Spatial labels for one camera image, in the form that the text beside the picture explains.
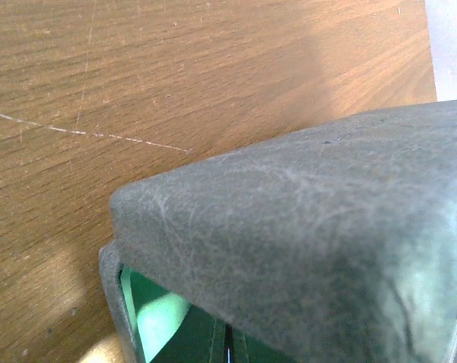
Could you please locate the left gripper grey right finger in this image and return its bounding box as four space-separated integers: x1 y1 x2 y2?
228 327 250 363

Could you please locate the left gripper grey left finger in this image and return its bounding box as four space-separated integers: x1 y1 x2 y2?
209 319 225 363

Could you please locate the green glasses case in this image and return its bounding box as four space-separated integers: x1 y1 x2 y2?
99 101 457 362

